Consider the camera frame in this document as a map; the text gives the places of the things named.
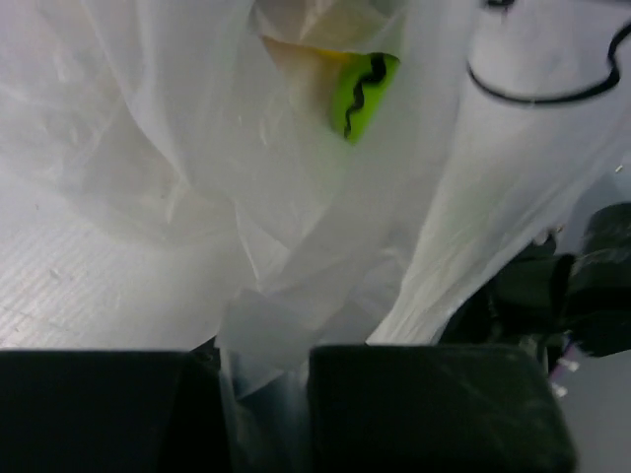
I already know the translucent plastic bag lemon print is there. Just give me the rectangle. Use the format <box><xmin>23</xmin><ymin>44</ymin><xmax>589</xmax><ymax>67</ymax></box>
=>
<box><xmin>0</xmin><ymin>0</ymin><xmax>631</xmax><ymax>395</ymax></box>

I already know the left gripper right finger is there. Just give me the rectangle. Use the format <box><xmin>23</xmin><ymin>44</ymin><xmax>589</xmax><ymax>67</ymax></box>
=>
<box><xmin>308</xmin><ymin>345</ymin><xmax>577</xmax><ymax>472</ymax></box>

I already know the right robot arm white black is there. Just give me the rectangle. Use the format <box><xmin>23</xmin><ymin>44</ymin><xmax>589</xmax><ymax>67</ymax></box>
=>
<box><xmin>439</xmin><ymin>202</ymin><xmax>630</xmax><ymax>358</ymax></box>

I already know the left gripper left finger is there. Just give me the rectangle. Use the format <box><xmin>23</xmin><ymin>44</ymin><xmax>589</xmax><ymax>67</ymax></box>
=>
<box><xmin>1</xmin><ymin>350</ymin><xmax>232</xmax><ymax>472</ymax></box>

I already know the black thin cable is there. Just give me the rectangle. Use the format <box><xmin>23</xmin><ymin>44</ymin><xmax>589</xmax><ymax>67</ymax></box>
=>
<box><xmin>465</xmin><ymin>0</ymin><xmax>631</xmax><ymax>104</ymax></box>

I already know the green fake watermelon ball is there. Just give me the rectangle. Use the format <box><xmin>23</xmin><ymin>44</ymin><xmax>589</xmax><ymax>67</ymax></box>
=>
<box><xmin>329</xmin><ymin>52</ymin><xmax>400</xmax><ymax>144</ymax></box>

